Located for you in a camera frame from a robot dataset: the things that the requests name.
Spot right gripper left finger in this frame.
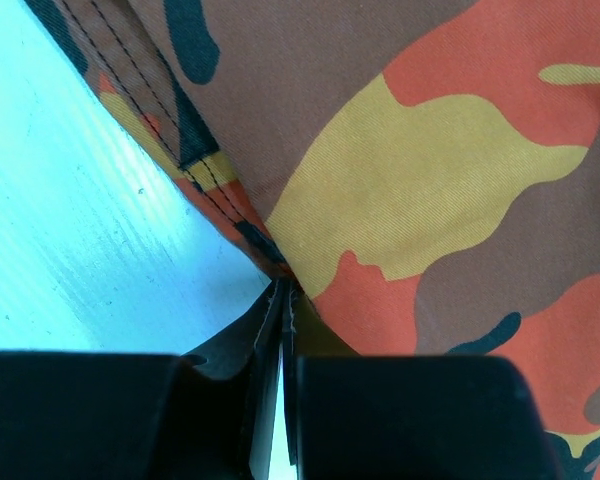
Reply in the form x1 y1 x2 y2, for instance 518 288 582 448
0 281 283 479

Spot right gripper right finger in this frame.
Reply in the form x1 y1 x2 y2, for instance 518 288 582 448
282 283 563 479

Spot orange camouflage trousers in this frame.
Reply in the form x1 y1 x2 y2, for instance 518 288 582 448
30 1 600 479

